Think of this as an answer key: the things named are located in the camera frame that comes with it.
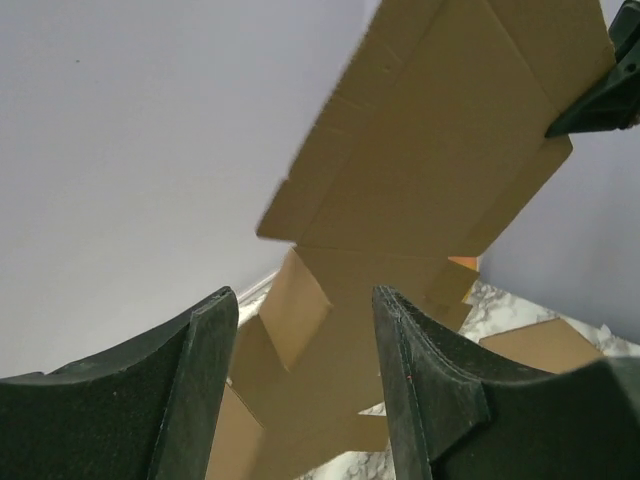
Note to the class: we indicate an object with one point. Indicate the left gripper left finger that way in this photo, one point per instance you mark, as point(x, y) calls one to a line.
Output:
point(146, 408)

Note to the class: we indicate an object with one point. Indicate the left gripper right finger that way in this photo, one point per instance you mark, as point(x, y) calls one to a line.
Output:
point(455, 410)

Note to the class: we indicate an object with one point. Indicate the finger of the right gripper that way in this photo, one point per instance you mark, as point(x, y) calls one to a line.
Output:
point(613, 102)

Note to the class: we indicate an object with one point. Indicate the cardboard box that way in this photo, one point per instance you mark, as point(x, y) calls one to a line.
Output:
point(552, 346)
point(430, 144)

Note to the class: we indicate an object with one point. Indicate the white cylinder container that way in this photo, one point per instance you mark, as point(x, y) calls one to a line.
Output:
point(467, 262)

